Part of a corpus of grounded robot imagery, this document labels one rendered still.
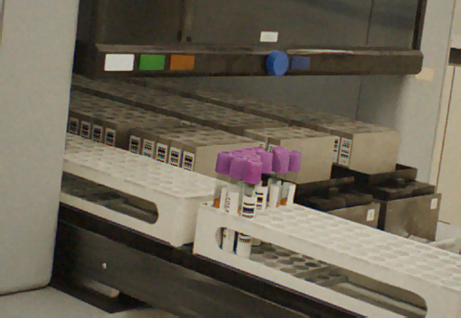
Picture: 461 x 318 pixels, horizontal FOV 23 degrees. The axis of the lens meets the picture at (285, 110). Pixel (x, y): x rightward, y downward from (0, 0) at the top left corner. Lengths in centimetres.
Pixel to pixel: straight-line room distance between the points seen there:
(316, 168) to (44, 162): 44
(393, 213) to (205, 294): 49
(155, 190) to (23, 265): 16
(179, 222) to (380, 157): 53
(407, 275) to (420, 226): 62
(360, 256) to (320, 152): 50
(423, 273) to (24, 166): 42
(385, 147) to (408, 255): 59
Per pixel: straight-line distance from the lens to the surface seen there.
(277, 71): 132
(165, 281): 110
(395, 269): 94
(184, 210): 110
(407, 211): 152
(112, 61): 115
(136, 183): 114
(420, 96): 166
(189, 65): 123
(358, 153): 153
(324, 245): 99
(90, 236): 117
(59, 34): 113
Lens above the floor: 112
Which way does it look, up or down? 8 degrees down
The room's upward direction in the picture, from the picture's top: 7 degrees clockwise
